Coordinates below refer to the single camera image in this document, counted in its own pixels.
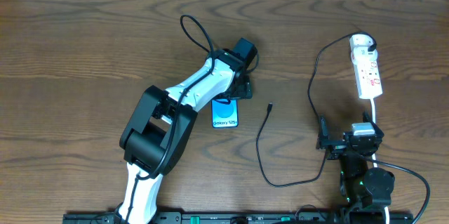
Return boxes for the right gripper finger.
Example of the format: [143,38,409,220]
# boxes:
[362,112,374,124]
[316,116,330,150]

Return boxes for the black USB charging cable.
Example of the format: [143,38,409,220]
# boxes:
[255,31,378,188]

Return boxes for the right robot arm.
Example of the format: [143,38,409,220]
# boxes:
[316,112,395,223]

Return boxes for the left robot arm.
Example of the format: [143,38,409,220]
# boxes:
[114,38,258,223]

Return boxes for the Samsung Galaxy smartphone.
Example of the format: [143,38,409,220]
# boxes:
[211,99,239,129]

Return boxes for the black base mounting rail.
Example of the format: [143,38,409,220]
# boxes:
[62,210,413,224]

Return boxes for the white power strip cord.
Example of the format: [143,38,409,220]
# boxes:
[370,98,391,224]

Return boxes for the white power strip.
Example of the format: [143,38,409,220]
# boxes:
[351,46,383,100]

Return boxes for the white USB charger adapter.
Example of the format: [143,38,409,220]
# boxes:
[349,34,374,50]

